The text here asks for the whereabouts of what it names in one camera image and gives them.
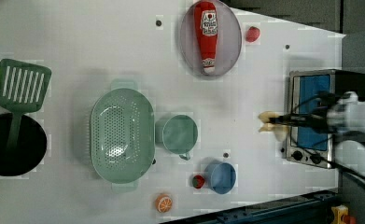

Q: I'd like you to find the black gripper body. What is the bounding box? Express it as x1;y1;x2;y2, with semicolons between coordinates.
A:
300;107;330;133

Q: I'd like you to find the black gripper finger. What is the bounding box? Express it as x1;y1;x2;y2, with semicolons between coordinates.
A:
269;116;299;121
272;121;300;127

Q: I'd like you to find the yellow plush banana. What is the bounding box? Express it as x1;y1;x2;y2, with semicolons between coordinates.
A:
258;111;288;142

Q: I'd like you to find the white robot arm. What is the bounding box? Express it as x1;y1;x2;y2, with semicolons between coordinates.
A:
259;91;365;147

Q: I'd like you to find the green mug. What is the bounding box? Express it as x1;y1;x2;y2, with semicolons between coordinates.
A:
155;115;198;161

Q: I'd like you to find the silver toaster oven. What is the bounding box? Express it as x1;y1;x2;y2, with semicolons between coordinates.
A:
285;69;365;169

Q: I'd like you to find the blue cup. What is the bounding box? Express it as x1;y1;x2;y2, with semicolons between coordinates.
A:
204;160;236;194

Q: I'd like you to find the red toy fruit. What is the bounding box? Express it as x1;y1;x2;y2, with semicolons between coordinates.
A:
246;26;260;43

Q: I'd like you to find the yellow red emergency button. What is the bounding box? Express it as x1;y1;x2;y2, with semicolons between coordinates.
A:
331;205;357;224

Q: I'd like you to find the toy strawberry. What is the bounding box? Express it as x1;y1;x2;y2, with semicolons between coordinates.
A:
191;175;205;189

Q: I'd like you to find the grey round plate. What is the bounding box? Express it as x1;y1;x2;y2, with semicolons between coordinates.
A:
179;0;243;77

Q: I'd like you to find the red ketchup bottle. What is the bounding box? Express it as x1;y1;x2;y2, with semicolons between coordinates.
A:
193;1;218;74

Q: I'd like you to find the toy orange slice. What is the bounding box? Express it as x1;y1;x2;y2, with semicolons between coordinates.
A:
155;194;173;213

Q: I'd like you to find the green colander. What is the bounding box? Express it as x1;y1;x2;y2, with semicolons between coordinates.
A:
90;79;155;193

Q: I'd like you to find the black round pan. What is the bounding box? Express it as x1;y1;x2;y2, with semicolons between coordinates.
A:
0;113;48;176

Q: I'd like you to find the green slotted spatula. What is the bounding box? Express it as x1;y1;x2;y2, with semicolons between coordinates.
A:
0;59;52;149

